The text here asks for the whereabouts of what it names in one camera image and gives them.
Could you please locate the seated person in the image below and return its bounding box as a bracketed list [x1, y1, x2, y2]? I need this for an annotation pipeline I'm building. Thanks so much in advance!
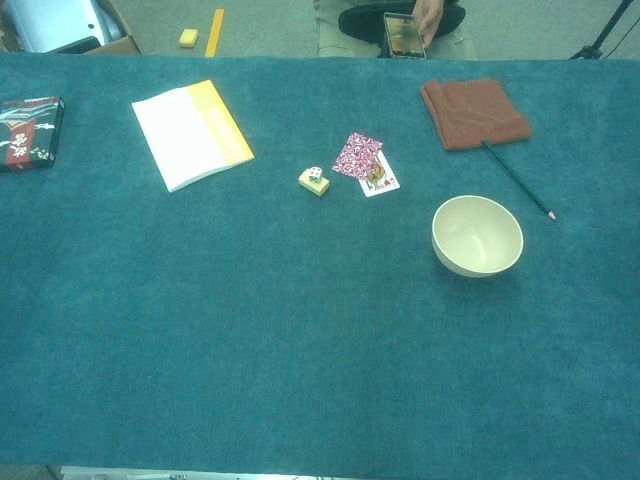
[312, 0, 479, 61]

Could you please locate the black tripod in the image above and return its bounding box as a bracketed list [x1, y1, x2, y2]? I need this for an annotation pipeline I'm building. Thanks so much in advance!
[569, 0, 640, 61]

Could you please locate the face-up playing card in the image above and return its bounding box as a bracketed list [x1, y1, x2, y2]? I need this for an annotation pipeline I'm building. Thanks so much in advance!
[357, 149, 402, 199]

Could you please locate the cream bowl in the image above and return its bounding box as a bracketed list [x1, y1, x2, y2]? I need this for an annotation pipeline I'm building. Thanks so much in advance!
[431, 194, 525, 279]

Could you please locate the yellow eraser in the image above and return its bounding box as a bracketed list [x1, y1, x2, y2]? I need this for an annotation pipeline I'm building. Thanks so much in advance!
[298, 168, 331, 197]

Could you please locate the yellow strip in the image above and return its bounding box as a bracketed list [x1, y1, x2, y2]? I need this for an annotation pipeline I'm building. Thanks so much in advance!
[204, 8, 226, 58]

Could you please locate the folded brown cloth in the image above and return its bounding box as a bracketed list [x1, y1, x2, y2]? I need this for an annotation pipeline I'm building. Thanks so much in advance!
[419, 77, 533, 152]

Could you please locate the smartphone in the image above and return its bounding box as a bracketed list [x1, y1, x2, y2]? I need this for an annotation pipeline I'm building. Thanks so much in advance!
[383, 12, 427, 60]

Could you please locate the teal tablecloth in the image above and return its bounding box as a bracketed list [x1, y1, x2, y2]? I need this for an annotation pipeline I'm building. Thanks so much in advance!
[0, 51, 640, 475]

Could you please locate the red patterned playing card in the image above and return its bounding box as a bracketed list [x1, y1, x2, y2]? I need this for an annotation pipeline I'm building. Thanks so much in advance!
[331, 131, 385, 180]

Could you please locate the cardboard box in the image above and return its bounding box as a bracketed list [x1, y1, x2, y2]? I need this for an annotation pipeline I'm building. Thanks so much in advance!
[0, 0, 143, 55]

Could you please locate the grey plastic case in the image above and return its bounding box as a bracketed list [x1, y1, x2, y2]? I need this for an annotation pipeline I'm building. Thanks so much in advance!
[2, 0, 126, 54]

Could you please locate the black box with Japanese print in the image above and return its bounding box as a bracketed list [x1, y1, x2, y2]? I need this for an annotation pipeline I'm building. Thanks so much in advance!
[0, 96, 66, 173]

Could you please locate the dark green pencil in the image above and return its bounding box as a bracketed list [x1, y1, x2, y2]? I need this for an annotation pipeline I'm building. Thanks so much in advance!
[480, 139, 557, 221]

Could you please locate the white and yellow notebook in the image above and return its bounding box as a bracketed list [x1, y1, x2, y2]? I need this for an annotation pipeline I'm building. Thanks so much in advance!
[131, 79, 256, 194]

